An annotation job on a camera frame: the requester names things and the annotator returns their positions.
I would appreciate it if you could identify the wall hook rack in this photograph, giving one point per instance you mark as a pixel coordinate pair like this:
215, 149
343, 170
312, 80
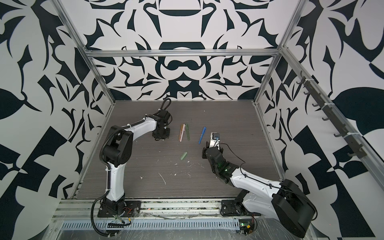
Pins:
334, 115

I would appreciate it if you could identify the aluminium front rail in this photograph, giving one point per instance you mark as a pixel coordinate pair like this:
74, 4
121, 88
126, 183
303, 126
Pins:
80, 209

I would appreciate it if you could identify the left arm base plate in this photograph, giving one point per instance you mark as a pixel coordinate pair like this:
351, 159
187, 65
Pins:
125, 210

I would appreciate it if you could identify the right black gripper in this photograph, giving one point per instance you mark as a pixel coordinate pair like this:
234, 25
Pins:
206, 150

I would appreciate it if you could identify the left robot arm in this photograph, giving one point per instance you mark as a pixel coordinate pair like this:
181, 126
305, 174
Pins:
115, 153

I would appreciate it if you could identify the pink pen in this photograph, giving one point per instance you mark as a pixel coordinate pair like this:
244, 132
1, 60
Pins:
184, 130

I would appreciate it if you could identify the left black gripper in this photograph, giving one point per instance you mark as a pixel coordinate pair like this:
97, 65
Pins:
166, 137

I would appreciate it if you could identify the orange pen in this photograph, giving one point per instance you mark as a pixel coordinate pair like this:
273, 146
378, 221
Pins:
181, 132

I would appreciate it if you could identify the blue pen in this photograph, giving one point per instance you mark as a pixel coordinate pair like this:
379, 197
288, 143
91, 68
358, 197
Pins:
202, 134

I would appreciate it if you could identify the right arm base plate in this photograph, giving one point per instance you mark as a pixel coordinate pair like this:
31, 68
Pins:
233, 208

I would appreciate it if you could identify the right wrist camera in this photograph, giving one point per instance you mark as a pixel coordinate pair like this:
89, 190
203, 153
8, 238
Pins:
214, 139

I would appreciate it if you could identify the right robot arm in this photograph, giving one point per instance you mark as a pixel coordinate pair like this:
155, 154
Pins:
283, 201

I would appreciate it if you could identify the white cable duct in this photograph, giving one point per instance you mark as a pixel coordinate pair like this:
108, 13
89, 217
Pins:
186, 224

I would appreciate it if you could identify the dark green pen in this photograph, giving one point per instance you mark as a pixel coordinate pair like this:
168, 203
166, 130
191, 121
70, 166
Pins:
187, 131

